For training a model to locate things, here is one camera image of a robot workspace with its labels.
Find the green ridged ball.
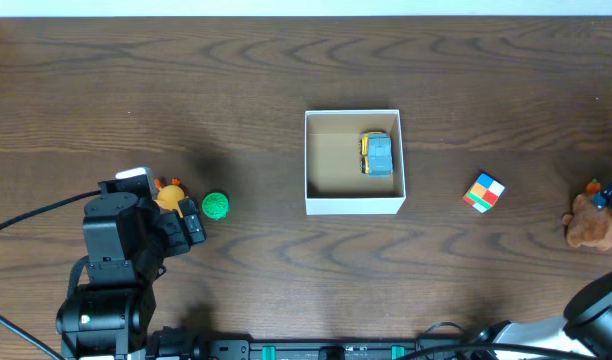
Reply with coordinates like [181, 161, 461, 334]
[201, 192, 230, 220]

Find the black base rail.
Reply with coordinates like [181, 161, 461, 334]
[145, 327, 582, 360]

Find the black cable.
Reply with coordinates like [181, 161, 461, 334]
[0, 188, 102, 239]
[395, 322, 607, 360]

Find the multicolour puzzle cube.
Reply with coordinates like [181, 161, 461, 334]
[462, 173, 505, 213]

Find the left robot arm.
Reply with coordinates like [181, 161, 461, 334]
[56, 192, 206, 359]

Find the left black cable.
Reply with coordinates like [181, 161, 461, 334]
[0, 188, 102, 239]

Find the yellow grey toy truck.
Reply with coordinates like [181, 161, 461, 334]
[359, 131, 393, 178]

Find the white cardboard box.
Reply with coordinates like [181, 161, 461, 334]
[304, 109, 407, 215]

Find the right black cable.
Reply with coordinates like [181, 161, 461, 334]
[395, 322, 607, 360]

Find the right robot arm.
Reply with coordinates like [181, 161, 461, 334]
[477, 181, 612, 359]

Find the orange toy duck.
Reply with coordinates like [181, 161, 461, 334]
[154, 178, 187, 216]

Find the brown plush bear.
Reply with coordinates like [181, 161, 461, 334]
[562, 179, 612, 251]

